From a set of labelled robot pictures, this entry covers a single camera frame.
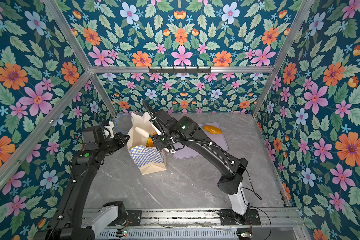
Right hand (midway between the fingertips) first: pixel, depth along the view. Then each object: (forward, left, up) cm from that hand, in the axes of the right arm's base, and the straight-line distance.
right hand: (158, 140), depth 68 cm
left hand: (+6, +15, -1) cm, 16 cm away
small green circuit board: (-32, +19, -32) cm, 49 cm away
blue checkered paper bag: (-1, +8, -18) cm, 20 cm away
